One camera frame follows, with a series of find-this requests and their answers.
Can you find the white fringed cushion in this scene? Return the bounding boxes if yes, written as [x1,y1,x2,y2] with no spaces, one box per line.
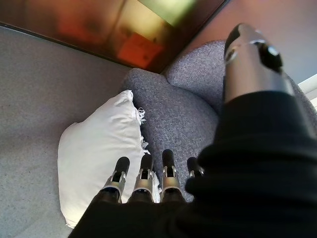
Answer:
[57,89,161,229]

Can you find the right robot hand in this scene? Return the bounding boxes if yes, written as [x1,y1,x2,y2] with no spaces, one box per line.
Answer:
[69,23,317,238]

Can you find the grey fabric armchair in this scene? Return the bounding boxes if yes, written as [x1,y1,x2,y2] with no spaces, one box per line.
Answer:
[118,40,317,204]

